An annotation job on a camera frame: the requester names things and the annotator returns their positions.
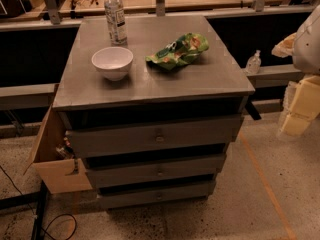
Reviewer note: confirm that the clear plastic water bottle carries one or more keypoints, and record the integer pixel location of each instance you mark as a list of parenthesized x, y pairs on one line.
[(116, 21)]

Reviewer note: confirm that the grey drawer cabinet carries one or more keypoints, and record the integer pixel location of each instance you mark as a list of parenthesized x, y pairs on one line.
[(212, 86)]

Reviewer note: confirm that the grey drawer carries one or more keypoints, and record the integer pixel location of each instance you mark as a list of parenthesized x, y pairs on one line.
[(156, 170), (154, 136), (157, 195)]

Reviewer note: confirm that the bottom grey drawer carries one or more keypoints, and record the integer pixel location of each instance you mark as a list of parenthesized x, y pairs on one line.
[(157, 195)]

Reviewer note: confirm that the green chip bag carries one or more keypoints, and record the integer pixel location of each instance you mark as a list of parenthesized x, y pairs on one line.
[(183, 51)]

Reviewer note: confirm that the white ceramic bowl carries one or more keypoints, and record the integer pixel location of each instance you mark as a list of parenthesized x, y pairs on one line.
[(113, 63)]

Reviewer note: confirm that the small sanitizer pump bottle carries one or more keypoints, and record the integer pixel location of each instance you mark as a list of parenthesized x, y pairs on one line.
[(253, 63)]

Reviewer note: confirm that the black metal floor stand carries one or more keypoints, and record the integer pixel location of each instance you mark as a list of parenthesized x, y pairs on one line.
[(39, 198)]

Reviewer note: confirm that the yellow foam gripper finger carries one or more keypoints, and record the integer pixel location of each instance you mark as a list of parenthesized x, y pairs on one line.
[(301, 105)]

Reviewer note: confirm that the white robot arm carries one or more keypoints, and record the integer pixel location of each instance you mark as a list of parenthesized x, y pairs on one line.
[(303, 46)]

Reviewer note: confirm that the middle grey drawer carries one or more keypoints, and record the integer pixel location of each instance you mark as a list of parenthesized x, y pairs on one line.
[(156, 170)]

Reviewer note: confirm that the top grey drawer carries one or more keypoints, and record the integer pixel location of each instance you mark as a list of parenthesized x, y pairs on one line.
[(154, 136)]

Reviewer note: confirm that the cardboard box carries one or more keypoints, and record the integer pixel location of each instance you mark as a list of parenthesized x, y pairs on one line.
[(48, 156)]

